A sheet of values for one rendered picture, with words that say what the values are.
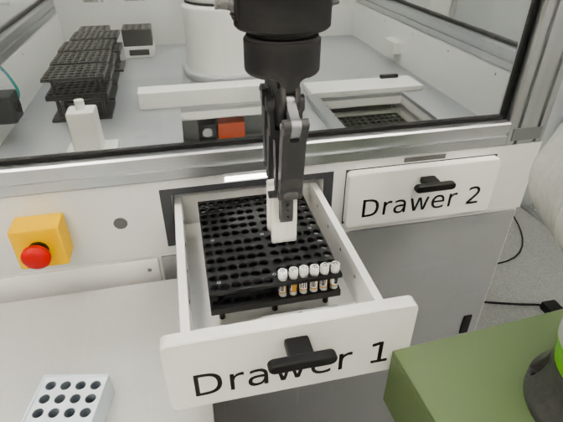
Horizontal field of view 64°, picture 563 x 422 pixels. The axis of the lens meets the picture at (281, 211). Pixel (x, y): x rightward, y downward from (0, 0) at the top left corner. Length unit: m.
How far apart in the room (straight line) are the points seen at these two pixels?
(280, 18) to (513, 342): 0.47
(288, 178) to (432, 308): 0.71
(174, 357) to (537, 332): 0.44
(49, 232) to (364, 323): 0.48
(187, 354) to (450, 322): 0.79
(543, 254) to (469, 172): 1.53
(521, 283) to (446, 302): 1.07
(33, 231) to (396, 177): 0.58
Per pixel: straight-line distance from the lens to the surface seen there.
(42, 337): 0.80
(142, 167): 0.73
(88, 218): 0.79
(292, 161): 0.45
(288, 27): 0.42
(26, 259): 0.76
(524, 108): 0.92
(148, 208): 0.77
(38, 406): 0.67
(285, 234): 0.54
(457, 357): 0.60
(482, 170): 0.90
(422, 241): 0.96
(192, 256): 0.75
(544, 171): 0.58
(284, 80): 0.44
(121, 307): 0.80
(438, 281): 1.06
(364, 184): 0.80
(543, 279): 2.24
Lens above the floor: 1.30
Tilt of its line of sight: 33 degrees down
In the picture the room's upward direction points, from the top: straight up
